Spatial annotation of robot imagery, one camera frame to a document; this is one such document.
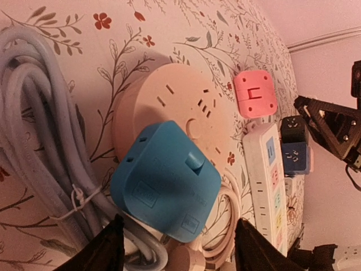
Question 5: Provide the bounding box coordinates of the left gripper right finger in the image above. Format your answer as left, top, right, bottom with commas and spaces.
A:
235, 218, 302, 271

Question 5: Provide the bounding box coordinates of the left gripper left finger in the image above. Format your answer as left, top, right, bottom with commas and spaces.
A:
56, 215, 125, 271

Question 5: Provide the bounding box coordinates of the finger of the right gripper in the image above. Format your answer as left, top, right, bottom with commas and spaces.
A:
294, 96, 360, 167

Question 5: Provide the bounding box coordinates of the dark green cube socket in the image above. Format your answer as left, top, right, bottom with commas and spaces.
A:
280, 115, 309, 143

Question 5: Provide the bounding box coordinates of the blue cube socket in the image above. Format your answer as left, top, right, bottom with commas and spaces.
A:
281, 142, 310, 176

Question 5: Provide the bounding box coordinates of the white power strip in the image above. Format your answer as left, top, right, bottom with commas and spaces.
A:
243, 123, 288, 256

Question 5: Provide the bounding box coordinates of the pink case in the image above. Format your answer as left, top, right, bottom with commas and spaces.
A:
234, 70, 278, 119

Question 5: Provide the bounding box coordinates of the blue case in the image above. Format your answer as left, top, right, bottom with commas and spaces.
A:
110, 121, 221, 243

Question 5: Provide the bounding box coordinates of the pink cube socket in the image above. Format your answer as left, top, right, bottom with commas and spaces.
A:
307, 146, 314, 174

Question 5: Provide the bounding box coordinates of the white charger with cable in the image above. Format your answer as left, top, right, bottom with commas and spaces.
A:
285, 175, 305, 247

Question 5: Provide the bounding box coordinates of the pink round socket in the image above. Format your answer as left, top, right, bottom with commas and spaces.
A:
112, 64, 241, 181

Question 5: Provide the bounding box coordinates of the white pink coiled cable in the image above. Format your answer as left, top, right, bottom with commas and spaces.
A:
169, 166, 242, 271

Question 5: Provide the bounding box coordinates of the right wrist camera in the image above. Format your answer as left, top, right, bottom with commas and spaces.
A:
351, 60, 361, 98

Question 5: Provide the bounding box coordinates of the light blue power cable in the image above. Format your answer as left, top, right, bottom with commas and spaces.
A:
0, 27, 170, 271

